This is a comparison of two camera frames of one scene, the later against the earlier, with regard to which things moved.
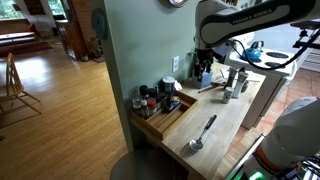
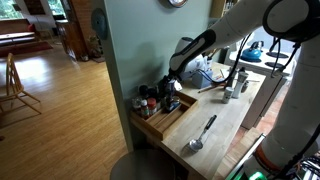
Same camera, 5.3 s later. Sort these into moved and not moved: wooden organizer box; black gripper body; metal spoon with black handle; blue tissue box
Moved: black gripper body
Not moved: metal spoon with black handle; wooden organizer box; blue tissue box
